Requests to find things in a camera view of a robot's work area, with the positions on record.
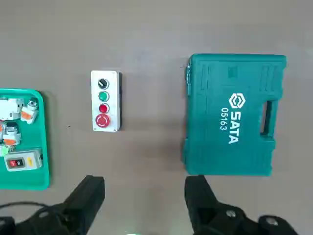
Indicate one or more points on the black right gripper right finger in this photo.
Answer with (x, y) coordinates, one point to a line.
(203, 205)

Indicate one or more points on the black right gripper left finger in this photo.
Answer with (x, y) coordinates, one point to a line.
(83, 195)

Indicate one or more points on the white button box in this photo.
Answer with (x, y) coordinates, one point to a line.
(105, 80)

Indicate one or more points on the green SATA tool case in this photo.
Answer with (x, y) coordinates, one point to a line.
(215, 156)

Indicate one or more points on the green plastic tray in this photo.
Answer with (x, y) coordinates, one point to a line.
(29, 178)

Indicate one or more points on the green white contact block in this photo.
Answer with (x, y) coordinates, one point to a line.
(3, 150)

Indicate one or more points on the orange white contact block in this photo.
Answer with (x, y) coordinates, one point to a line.
(29, 112)
(11, 134)

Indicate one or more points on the white circuit breaker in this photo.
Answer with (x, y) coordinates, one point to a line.
(7, 107)

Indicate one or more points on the grey switch box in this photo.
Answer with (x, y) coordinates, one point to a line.
(27, 160)

